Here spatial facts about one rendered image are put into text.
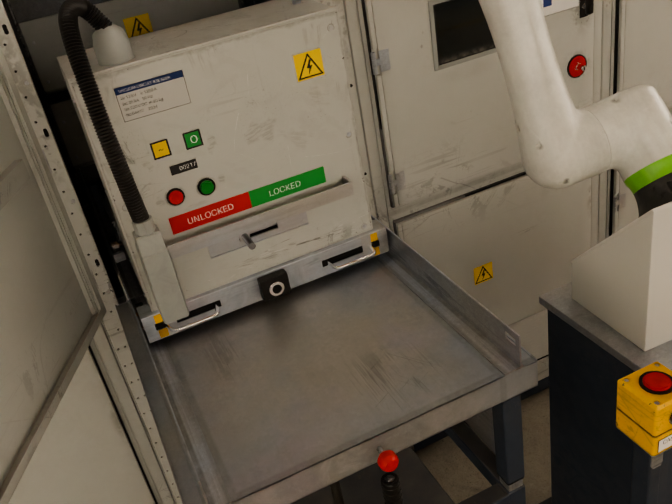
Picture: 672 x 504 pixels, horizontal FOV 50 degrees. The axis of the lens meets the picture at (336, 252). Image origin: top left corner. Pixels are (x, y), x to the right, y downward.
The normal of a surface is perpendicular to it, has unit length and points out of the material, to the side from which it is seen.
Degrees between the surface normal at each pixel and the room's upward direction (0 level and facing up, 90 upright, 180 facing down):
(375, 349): 0
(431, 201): 90
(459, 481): 0
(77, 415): 90
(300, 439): 0
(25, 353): 90
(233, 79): 90
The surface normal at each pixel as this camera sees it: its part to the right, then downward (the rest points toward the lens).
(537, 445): -0.17, -0.85
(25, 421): 0.99, -0.13
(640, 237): -0.91, 0.33
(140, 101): 0.40, 0.40
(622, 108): -0.10, -0.33
